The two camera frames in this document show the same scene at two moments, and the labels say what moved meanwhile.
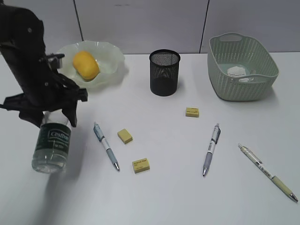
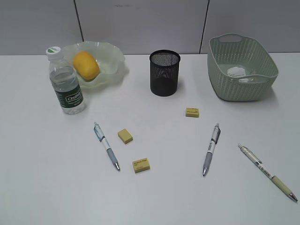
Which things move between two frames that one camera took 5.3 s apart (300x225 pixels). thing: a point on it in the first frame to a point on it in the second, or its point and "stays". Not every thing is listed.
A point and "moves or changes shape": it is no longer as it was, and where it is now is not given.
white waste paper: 238,71 stays
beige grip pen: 276,181 stays
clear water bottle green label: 51,151 moves or changes shape
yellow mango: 86,65 stays
